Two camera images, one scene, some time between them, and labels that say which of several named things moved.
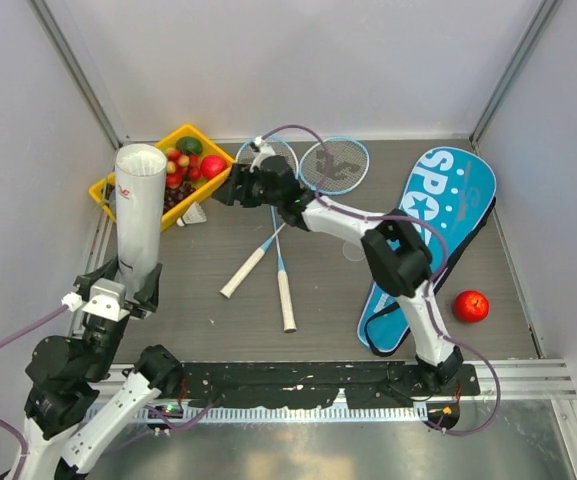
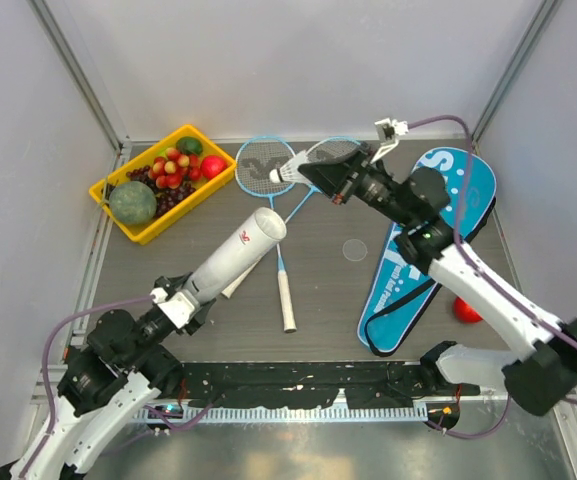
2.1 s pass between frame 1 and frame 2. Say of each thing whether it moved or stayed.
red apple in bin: stayed
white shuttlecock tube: moved
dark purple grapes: stayed
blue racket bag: stayed
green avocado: stayed
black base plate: stayed
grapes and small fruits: stayed
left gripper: moved
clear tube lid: stayed
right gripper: moved
